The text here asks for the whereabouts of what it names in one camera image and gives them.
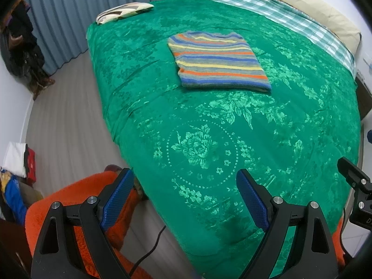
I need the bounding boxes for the grey-blue curtain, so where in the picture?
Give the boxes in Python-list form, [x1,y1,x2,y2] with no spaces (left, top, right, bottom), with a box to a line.
[22,0,182,77]

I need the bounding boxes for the orange fluffy cloth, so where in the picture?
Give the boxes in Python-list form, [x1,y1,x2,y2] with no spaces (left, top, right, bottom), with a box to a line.
[25,171,154,279]

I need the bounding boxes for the striped knitted sweater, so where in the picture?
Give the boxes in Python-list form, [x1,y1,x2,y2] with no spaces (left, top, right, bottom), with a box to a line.
[168,31,272,93]

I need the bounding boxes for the black cable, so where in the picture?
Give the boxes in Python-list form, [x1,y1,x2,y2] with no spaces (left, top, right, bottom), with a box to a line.
[128,225,167,276]

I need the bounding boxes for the dark hanging clothes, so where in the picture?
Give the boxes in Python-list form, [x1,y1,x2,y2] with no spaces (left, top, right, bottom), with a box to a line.
[0,1,56,101]

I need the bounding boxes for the red folded cloth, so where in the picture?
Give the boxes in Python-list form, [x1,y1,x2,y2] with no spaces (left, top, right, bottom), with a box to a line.
[25,148,37,183]

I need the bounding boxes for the patterned cushion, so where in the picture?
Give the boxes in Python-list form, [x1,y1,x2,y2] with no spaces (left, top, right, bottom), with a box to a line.
[96,2,154,25]

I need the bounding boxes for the green floral blanket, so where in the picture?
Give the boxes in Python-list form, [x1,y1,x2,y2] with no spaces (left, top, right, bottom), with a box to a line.
[86,0,362,279]

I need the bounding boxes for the white folded cloth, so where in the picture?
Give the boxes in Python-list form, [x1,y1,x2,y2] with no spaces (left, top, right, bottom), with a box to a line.
[2,142,29,178]

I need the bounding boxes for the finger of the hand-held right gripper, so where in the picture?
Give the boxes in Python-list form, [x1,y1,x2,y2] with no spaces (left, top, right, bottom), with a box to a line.
[337,156,372,194]

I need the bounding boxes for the dark bedside cabinet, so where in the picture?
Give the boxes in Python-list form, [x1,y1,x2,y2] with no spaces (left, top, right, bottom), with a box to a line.
[355,74,372,121]

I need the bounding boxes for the blue cloth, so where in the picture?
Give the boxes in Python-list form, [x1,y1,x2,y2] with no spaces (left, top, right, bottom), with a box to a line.
[0,170,28,226]

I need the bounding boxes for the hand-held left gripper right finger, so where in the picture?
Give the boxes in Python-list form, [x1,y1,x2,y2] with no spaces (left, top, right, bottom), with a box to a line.
[236,169,339,279]

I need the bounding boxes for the cream pillow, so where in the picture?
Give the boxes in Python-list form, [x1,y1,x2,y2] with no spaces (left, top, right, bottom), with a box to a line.
[241,0,362,54]

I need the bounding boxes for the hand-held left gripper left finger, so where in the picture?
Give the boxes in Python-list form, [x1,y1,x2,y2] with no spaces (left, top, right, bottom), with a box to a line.
[30,168,135,279]

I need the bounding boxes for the green checked bed sheet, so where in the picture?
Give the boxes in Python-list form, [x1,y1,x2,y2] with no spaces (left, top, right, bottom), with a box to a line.
[207,0,356,74]

